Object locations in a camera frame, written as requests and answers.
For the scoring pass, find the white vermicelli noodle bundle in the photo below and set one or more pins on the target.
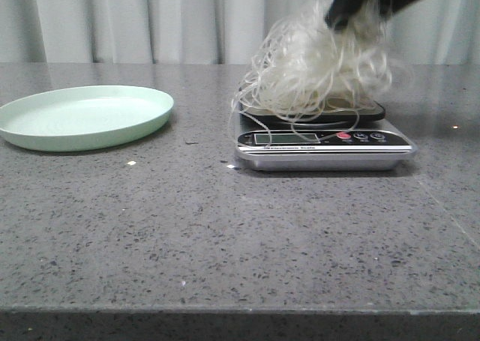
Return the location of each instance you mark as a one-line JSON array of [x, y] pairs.
[[302, 65]]

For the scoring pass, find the light green round plate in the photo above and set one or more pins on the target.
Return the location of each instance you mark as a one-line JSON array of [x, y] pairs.
[[84, 118]]

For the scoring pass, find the silver digital kitchen scale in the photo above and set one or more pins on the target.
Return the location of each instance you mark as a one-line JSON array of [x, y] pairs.
[[339, 139]]

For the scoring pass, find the white pleated curtain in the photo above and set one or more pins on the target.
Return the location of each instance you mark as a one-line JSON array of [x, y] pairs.
[[208, 31]]

